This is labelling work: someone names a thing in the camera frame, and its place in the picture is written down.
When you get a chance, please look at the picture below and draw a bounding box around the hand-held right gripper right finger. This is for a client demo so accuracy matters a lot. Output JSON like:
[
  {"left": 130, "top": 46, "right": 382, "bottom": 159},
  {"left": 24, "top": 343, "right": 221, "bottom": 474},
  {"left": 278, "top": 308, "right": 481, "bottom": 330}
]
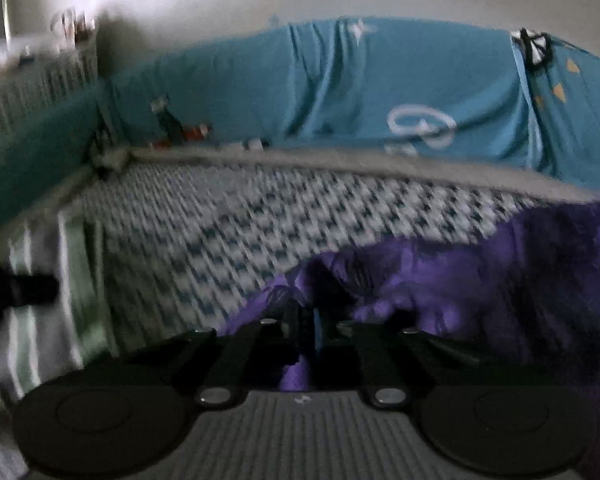
[{"left": 320, "top": 310, "right": 521, "bottom": 408}]

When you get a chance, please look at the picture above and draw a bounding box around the white perforated plastic basket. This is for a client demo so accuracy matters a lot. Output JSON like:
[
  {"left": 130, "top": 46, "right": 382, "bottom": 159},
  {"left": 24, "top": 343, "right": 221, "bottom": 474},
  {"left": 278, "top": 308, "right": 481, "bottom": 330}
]
[{"left": 0, "top": 25, "right": 101, "bottom": 146}]

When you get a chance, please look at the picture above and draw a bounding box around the purple patterned shirt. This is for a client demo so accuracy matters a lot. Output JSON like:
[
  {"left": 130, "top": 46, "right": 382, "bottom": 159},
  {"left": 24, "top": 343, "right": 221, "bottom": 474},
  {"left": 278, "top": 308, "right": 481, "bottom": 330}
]
[{"left": 220, "top": 200, "right": 600, "bottom": 461}]

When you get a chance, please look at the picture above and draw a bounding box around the green striped folded garment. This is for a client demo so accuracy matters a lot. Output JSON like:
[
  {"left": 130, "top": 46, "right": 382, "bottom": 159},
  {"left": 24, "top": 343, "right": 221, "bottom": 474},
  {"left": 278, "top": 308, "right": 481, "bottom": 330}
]
[{"left": 0, "top": 210, "right": 111, "bottom": 411}]

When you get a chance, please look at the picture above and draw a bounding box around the teal printed bed bumper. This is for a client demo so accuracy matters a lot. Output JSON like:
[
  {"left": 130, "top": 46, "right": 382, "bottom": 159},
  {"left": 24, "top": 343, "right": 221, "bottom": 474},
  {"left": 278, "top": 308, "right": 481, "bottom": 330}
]
[{"left": 102, "top": 17, "right": 600, "bottom": 191}]

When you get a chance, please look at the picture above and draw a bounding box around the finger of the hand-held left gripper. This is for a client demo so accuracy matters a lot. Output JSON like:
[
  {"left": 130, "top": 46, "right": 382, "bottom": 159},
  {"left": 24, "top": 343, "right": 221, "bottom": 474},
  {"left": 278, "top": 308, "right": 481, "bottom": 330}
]
[{"left": 0, "top": 267, "right": 61, "bottom": 321}]

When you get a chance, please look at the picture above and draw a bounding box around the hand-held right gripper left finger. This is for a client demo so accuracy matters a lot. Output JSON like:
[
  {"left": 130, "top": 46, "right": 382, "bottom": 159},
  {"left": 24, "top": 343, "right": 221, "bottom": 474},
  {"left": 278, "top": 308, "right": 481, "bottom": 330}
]
[{"left": 100, "top": 300, "right": 313, "bottom": 408}]

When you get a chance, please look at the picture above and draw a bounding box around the houndstooth bed mat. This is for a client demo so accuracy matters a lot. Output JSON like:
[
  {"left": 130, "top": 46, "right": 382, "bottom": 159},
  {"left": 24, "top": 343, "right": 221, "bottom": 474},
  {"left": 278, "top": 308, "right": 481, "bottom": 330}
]
[{"left": 0, "top": 147, "right": 600, "bottom": 480}]

